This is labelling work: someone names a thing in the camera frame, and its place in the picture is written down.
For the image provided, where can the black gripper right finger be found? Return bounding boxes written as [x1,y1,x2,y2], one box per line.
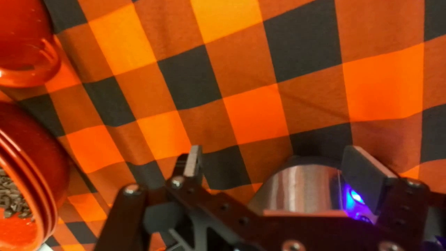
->
[340,144,446,251]

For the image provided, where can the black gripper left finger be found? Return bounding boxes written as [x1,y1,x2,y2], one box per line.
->
[95,144,255,251]

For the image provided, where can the silver metal cylinder device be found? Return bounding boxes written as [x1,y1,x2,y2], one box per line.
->
[245,155,387,226]

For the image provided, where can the red bowl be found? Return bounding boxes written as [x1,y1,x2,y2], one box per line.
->
[0,101,72,251]

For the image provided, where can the dark coffee beans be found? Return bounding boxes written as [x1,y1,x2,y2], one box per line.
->
[0,166,35,224]

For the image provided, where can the red black plaid tablecloth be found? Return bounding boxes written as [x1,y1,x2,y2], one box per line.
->
[0,0,446,251]

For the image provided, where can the red cup with handle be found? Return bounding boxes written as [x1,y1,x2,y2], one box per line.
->
[0,0,62,90]

